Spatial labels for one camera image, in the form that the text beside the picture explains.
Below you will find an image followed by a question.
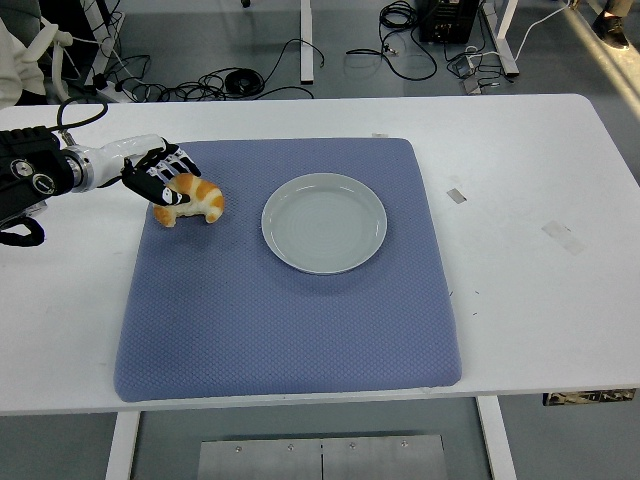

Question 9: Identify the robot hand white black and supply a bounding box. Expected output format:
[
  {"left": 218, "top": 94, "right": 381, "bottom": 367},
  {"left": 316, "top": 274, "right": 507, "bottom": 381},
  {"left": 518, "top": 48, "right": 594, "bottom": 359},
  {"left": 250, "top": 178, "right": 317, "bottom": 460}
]
[{"left": 87, "top": 133, "right": 203, "bottom": 206}]

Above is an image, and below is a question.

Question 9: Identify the grey round plate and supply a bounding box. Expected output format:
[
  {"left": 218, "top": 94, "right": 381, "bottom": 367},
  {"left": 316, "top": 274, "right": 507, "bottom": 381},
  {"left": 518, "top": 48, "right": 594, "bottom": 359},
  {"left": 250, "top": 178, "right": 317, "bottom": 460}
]
[{"left": 260, "top": 172, "right": 389, "bottom": 276}]

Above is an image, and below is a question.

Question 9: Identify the blue quilted mat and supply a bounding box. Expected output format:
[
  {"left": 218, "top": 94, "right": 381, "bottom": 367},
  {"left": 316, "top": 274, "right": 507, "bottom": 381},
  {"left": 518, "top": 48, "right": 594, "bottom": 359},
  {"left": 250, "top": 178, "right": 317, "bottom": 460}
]
[{"left": 113, "top": 137, "right": 462, "bottom": 404}]

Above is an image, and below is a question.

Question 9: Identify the white power strip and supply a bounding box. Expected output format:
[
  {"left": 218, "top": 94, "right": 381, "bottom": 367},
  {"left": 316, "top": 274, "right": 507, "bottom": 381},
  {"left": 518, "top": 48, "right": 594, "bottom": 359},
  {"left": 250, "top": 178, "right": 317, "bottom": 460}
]
[{"left": 91, "top": 73, "right": 126, "bottom": 104}]

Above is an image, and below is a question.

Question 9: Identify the white cable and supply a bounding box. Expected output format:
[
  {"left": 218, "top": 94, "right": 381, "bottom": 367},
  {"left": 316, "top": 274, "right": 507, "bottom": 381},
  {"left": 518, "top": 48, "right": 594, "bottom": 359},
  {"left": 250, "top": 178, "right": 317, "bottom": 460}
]
[{"left": 514, "top": 0, "right": 571, "bottom": 61}]

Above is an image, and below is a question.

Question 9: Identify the grey foot pedal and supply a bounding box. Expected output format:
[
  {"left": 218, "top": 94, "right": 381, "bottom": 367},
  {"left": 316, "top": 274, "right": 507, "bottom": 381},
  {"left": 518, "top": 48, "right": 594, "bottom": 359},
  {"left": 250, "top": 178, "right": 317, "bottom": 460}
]
[{"left": 449, "top": 54, "right": 481, "bottom": 79}]

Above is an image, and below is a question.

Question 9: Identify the black equipment box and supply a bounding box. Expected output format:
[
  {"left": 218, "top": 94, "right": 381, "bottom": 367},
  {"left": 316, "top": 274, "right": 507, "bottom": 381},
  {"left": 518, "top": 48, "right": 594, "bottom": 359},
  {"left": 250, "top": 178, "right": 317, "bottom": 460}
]
[{"left": 417, "top": 0, "right": 479, "bottom": 44}]

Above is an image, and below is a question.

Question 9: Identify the coiled black cable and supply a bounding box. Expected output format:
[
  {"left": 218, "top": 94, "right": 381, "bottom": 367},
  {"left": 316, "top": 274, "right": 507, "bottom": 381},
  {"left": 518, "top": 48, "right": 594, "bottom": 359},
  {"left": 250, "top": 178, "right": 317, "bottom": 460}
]
[{"left": 197, "top": 67, "right": 266, "bottom": 97}]

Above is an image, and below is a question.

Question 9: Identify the white desk leg with foot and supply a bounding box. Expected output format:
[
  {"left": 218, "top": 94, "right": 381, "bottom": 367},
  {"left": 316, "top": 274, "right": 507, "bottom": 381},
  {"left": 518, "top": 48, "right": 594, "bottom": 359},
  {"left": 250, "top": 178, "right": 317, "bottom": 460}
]
[{"left": 492, "top": 0, "right": 520, "bottom": 77}]

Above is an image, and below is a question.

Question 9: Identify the person's foot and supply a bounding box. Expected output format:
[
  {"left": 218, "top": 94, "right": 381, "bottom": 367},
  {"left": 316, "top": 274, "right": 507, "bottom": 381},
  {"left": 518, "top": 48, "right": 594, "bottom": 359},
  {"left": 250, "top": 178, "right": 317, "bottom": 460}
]
[{"left": 592, "top": 12, "right": 631, "bottom": 50}]

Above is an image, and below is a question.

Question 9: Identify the croissant bread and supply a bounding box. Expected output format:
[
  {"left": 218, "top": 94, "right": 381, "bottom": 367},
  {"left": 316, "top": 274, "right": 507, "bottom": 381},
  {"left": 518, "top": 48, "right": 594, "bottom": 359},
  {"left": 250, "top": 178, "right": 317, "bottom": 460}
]
[{"left": 152, "top": 173, "right": 226, "bottom": 229}]

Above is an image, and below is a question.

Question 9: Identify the white chair frame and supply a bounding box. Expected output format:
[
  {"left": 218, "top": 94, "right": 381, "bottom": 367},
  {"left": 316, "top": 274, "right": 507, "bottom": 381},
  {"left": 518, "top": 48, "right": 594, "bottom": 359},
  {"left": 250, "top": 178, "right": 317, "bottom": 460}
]
[{"left": 22, "top": 17, "right": 77, "bottom": 105}]

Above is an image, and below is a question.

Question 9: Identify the white table leg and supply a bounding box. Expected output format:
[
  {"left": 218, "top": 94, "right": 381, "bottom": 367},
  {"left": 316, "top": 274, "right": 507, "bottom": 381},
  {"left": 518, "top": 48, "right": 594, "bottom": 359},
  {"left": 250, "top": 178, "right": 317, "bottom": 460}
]
[
  {"left": 474, "top": 394, "right": 519, "bottom": 480},
  {"left": 104, "top": 410, "right": 142, "bottom": 480}
]

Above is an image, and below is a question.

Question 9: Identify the long black cable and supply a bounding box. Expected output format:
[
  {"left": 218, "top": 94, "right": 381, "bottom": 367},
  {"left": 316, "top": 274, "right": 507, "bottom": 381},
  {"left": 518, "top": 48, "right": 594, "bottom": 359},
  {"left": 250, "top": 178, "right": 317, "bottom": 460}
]
[{"left": 344, "top": 0, "right": 439, "bottom": 81}]

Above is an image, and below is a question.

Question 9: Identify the white cloth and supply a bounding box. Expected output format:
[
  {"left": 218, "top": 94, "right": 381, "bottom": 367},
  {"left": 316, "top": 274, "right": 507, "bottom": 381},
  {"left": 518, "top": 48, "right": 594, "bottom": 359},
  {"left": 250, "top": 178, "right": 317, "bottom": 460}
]
[{"left": 0, "top": 22, "right": 47, "bottom": 101}]

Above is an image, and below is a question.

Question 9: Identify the large clear tape piece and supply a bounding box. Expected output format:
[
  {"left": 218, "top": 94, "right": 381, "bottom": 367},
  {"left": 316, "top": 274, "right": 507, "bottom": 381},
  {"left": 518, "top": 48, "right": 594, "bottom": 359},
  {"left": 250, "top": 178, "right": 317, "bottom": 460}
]
[{"left": 540, "top": 219, "right": 587, "bottom": 256}]

